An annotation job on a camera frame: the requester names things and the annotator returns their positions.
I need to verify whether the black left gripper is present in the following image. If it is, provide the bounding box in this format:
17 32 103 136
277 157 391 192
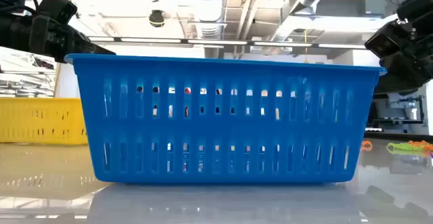
0 14 116 63

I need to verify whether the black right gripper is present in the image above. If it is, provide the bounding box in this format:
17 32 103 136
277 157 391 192
373 12 433 95

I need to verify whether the yellow slotted plastic basket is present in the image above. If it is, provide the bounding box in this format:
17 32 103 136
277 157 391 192
0 97 89 146

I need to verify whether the blue slotted plastic basket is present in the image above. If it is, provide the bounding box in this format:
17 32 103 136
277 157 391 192
64 53 388 185

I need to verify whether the black computer monitor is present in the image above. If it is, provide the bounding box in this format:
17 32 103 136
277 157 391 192
388 94 426 112

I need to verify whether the green plastic spider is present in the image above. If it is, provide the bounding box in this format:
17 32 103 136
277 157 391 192
386 141 428 157

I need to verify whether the black ceiling dome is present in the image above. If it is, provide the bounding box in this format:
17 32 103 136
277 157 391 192
148 9 166 28

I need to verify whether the black rig crossbar with lights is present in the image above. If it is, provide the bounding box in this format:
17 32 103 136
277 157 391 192
87 36 367 51

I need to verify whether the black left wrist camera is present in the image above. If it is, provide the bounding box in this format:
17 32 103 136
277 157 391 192
36 0 78 25

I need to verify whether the yellow hanging cord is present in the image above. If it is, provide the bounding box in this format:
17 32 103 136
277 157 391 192
303 29 311 64

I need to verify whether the silver ribbed ceiling duct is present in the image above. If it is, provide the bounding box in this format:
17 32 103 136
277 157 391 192
187 0 227 60

